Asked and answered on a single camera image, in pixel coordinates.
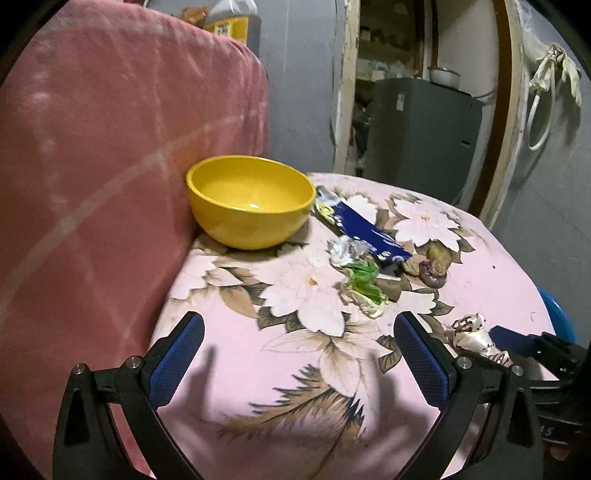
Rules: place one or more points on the pink floral tablecloth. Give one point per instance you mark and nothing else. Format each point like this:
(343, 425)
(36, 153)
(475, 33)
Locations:
(294, 379)

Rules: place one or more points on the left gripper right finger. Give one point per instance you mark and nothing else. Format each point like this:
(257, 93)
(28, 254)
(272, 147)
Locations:
(509, 445)

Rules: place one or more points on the yellow bowl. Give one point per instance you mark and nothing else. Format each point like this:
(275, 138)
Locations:
(248, 202)

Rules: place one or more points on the right hand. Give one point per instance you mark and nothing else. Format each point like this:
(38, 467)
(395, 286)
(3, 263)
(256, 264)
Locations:
(554, 452)

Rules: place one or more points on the green wrapper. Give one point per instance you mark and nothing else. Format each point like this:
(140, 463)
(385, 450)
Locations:
(360, 287)

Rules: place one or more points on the blue milk powder sachet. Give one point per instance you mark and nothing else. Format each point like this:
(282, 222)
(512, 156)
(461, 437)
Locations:
(338, 213)

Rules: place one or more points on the purple brown peel scrap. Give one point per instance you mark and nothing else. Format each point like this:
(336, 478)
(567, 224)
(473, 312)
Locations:
(433, 273)

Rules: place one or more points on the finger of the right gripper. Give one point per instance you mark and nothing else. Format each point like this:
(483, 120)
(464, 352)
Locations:
(515, 343)

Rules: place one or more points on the orange bottle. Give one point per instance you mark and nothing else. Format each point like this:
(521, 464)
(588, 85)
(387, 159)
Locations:
(194, 16)

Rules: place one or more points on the white rubber gloves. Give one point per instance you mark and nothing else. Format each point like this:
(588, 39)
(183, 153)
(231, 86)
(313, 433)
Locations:
(555, 65)

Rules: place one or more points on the large oil jug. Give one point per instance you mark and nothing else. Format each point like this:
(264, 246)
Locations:
(237, 20)

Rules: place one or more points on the metal pot on fridge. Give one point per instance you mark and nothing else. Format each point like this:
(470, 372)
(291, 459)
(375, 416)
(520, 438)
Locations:
(444, 77)

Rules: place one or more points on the grey refrigerator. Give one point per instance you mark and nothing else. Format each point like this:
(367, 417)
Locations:
(422, 137)

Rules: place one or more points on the silver foil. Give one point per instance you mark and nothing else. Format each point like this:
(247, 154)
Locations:
(346, 250)

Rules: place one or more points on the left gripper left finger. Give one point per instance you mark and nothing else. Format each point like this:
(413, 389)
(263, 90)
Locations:
(87, 443)

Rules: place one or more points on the red plaid cloth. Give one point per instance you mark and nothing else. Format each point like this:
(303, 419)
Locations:
(101, 116)

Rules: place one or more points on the white brown candy wrapper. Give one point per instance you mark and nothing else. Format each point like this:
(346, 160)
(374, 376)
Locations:
(470, 334)

